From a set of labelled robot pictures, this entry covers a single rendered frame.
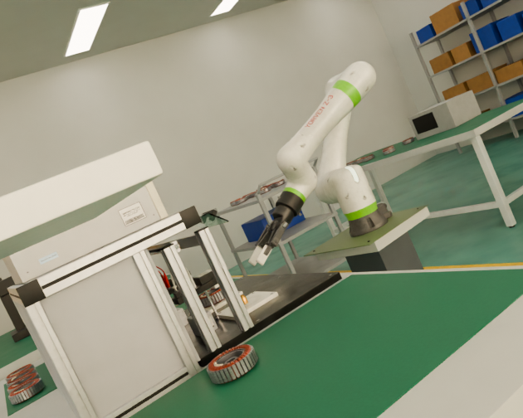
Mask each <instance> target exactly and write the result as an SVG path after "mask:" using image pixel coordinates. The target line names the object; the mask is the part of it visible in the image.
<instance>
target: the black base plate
mask: <svg viewBox="0 0 523 418"><path fill-rule="evenodd" d="M341 279H342V277H341V275H340V272H325V273H306V274H287V275H249V276H243V277H241V278H240V279H238V280H236V281H234V284H235V285H236V287H237V291H242V292H243V295H245V296H248V295H249V294H251V293H253V292H254V291H260V292H277V293H278V296H276V297H275V298H274V299H272V300H270V301H268V302H267V303H265V304H263V305H262V306H261V307H259V308H257V309H255V310H253V311H252V312H250V313H249V316H250V318H251V320H252V322H253V324H254V326H253V327H252V328H249V329H248V330H247V331H246V332H243V331H240V329H239V327H238V326H237V322H236V320H229V319H223V318H220V319H216V315H215V313H214V312H213V313H212V316H213V318H214V320H215V322H216V324H217V326H218V328H217V329H216V330H215V332H216V334H217V336H218V339H219V341H220V343H221V344H222V346H221V347H220V348H216V350H215V351H214V352H209V351H208V350H207V348H206V346H205V344H204V342H203V340H202V338H201V336H197V335H194V333H193V330H192V329H191V327H190V325H189V324H187V325H185V326H184V327H185V328H186V330H187V332H188V335H189V337H190V339H191V341H192V343H193V345H194V347H195V349H196V351H197V353H198V356H199V358H200V361H199V362H198V364H199V366H200V367H205V366H207V365H208V364H209V363H210V362H211V361H212V360H213V359H214V358H215V357H216V356H218V355H219V354H222V352H225V351H226V350H228V349H229V348H231V349H232V348H234V347H236V346H237V345H239V344H240V343H242V342H244V341H246V340H247V339H249V338H250V337H251V336H253V335H255V334H256V333H258V332H260V331H261V330H263V329H264V328H266V327H267V326H269V325H270V324H272V323H274V322H275V321H277V320H278V319H279V318H281V317H283V316H284V315H286V314H288V313H289V312H290V311H292V310H293V309H295V308H297V307H299V306H300V305H302V304H303V303H304V302H306V301H308V300H309V299H311V298H313V297H314V296H316V295H317V294H319V293H320V292H322V291H323V290H325V289H327V288H329V287H330V286H331V285H333V284H334V283H336V282H337V281H339V280H341Z"/></svg>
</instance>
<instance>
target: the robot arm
mask: <svg viewBox="0 0 523 418"><path fill-rule="evenodd" d="M375 81H376V73H375V70H374V68H373V67H372V66H371V65H370V64H369V63H367V62H364V61H357V62H355V63H353V64H351V65H350V66H348V67H347V68H346V69H345V70H344V71H343V72H341V73H340V74H338V75H336V76H334V77H332V78H331V79H330V80H329V81H328V82H327V84H326V86H325V98H324V99H323V101H322V102H321V104H320V106H319V107H318V109H317V110H316V111H315V113H313V115H312V116H311V117H310V118H309V119H308V120H307V122H306V123H305V124H304V125H303V126H302V128H301V129H300V130H299V131H298V132H297V134H296V135H295V136H294V137H293V138H292V139H290V140H289V141H288V142H287V143H286V144H285V145H284V146H283V147H282V148H281V149H280V150H279V151H278V153H277V155H276V163H277V166H278V167H279V169H280V170H281V171H282V172H283V174H284V175H285V177H286V180H287V184H286V186H285V188H284V190H283V192H282V193H281V195H280V196H279V197H277V198H278V200H277V202H276V208H275V210H274V212H273V213H272V215H273V217H274V220H273V221H272V222H271V224H270V225H268V224H267V225H266V228H265V230H264V231H263V232H262V234H261V236H260V238H259V239H258V241H257V243H256V244H255V246H256V249H255V250H254V252H253V253H252V256H251V258H250V259H249V261H248V262H249V263H250V264H251V265H253V266H255V265H256V263H259V264H260V265H264V263H265V261H266V259H267V257H268V256H269V254H270V253H271V250H272V249H273V248H274V246H275V247H277V245H278V243H279V241H280V239H281V238H282V236H283V234H284V232H285V230H286V228H287V227H288V226H289V224H290V223H291V221H292V219H293V217H294V216H298V215H299V216H301V215H302V214H301V213H300V211H301V208H302V206H303V205H304V203H305V200H306V199H307V197H308V196H309V195H310V194H311V193H312V192H313V191H314V190H315V194H316V196H317V197H318V198H319V199H320V200H321V201H322V202H324V203H327V204H334V203H339V204H340V207H341V209H342V212H343V213H344V215H345V216H346V218H347V220H348V222H349V234H350V236H352V237H355V236H362V235H364V234H367V233H369V232H371V231H374V230H377V229H379V228H380V227H381V226H383V225H385V224H386V223H387V222H388V220H387V218H390V217H391V216H392V212H391V211H388V210H387V208H386V207H387V205H386V204H385V203H380V204H377V203H376V200H375V197H374V194H373V192H372V190H371V188H370V185H369V182H368V180H367V178H366V176H365V174H364V171H363V169H362V167H361V166H360V165H357V164H355V165H349V166H346V154H347V141H348V132H349V121H350V116H351V111H352V109H353V108H354V107H355V106H356V105H357V104H358V103H359V102H360V101H361V100H362V99H363V98H364V97H365V96H366V95H367V94H368V93H369V91H370V90H371V89H372V88H373V86H374V84H375ZM322 141H323V146H322V152H321V157H320V166H319V169H318V173H317V176H316V174H315V171H314V170H313V169H312V167H311V166H310V164H309V162H308V160H309V158H310V156H311V155H312V154H313V152H314V151H315V150H316V149H317V147H318V146H319V145H320V143H321V142H322Z"/></svg>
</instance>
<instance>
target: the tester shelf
mask: <svg viewBox="0 0 523 418"><path fill-rule="evenodd" d="M200 222H202V221H201V218H200V216H199V214H198V212H197V210H196V208H195V206H191V207H189V208H186V209H184V210H182V211H178V212H176V213H174V214H172V215H169V216H167V217H165V218H164V219H162V220H159V221H156V222H155V223H152V224H150V225H148V226H146V227H144V228H142V229H139V230H137V231H135V232H133V233H131V234H129V235H127V236H124V237H122V238H120V239H118V240H117V241H113V242H111V243H109V244H108V245H105V246H102V247H101V248H99V249H97V250H94V251H92V252H90V253H88V254H86V255H83V256H82V257H80V258H77V259H75V260H73V261H71V262H69V263H67V264H64V265H62V266H60V267H58V268H56V269H54V270H51V271H49V272H47V273H45V274H44V275H40V276H38V277H36V278H35V279H32V280H30V281H27V282H26V283H24V284H15V285H12V286H10V287H8V288H7V290H8V292H9V294H10V295H11V297H12V300H14V301H15V302H17V303H19V304H20V305H22V306H23V307H25V308H26V307H28V306H30V305H33V304H34V303H36V302H38V301H41V300H43V299H45V298H47V297H49V296H51V295H53V294H55V293H57V292H59V291H61V290H63V289H65V288H67V287H69V286H71V285H73V284H75V283H77V282H79V281H82V280H84V279H86V278H88V277H90V276H92V275H94V274H96V273H98V272H100V271H102V270H104V269H106V268H108V267H110V266H112V265H114V264H117V263H119V262H121V261H122V260H125V259H127V258H129V257H131V256H132V255H135V254H137V253H139V252H141V251H142V250H145V249H147V248H149V247H150V246H152V245H156V244H158V243H159V242H161V241H164V240H166V239H168V238H169V237H171V236H174V235H176V234H178V233H179V232H181V231H184V230H186V229H188V228H190V227H192V226H195V225H197V224H198V223H200Z"/></svg>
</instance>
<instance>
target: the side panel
mask: <svg viewBox="0 0 523 418"><path fill-rule="evenodd" d="M25 309H26V311H27V313H28V315H29V317H30V319H31V321H32V323H33V325H34V327H35V329H36V331H37V333H38V335H39V337H40V339H41V341H42V343H43V345H44V347H45V349H46V351H47V353H48V355H49V357H50V359H51V361H52V363H53V365H54V367H55V369H56V371H57V373H58V375H59V377H60V379H61V381H62V383H63V385H64V387H65V389H66V391H67V393H68V395H69V397H70V398H71V401H72V403H73V405H74V407H75V408H76V411H77V413H78V415H79V417H80V418H129V417H131V416H132V415H133V414H135V413H136V412H138V411H140V410H142V409H143V408H145V407H146V406H147V405H149V404H151V403H152V402H154V401H156V400H157V399H159V398H160V397H161V396H163V395H165V394H166V393H168V392H169V391H171V390H173V389H174V388H175V387H177V386H179V385H180V384H182V383H183V382H185V381H187V380H188V379H189V378H191V377H193V376H194V375H196V374H197V373H199V372H201V371H202V370H201V368H200V366H199V364H198V361H197V359H196V357H195V356H194V354H193V351H192V349H191V347H190V346H189V343H188V340H187V339H186V337H185V335H184V333H183V330H182V329H181V327H180V324H179V322H178V320H177V318H176V316H175V314H174V312H173V310H172V308H171V305H170V303H169V301H168V299H167V297H166V295H165V293H164V291H163V289H162V287H161V284H160V282H159V280H158V278H157V276H156V274H155V273H154V270H153V268H152V265H151V264H150V262H149V259H148V257H147V255H146V254H145V252H144V250H142V251H141V252H139V253H137V254H135V255H132V256H131V257H129V258H127V259H125V260H122V261H121V262H119V263H117V264H114V265H112V266H110V267H108V268H106V269H104V270H102V271H100V272H98V273H96V274H94V275H92V276H90V277H88V278H86V279H84V280H82V281H79V282H77V283H75V284H73V285H71V286H69V287H67V288H65V289H63V290H61V291H59V292H57V293H55V294H53V295H51V296H49V297H47V298H45V299H43V300H41V301H38V302H36V303H34V304H33V305H30V306H28V307H26V308H25Z"/></svg>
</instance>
